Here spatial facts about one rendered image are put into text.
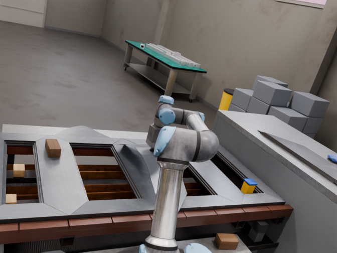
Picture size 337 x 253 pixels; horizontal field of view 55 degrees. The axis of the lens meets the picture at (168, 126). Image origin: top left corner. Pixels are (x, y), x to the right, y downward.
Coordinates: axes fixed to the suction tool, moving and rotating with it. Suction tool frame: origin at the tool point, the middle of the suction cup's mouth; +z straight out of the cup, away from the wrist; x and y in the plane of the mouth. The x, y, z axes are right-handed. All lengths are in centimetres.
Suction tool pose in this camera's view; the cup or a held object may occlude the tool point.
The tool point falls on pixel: (152, 152)
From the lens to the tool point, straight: 173.5
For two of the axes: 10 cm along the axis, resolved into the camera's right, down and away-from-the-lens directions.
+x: 4.7, 4.2, -7.8
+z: -2.5, 9.1, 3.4
